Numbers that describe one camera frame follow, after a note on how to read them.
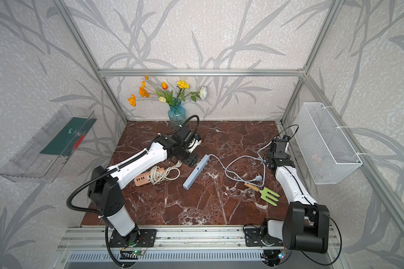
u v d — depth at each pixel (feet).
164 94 3.25
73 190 2.58
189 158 2.47
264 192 2.86
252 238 2.39
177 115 3.62
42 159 2.12
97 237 2.47
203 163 3.09
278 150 2.15
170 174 3.08
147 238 2.39
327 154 1.99
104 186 1.59
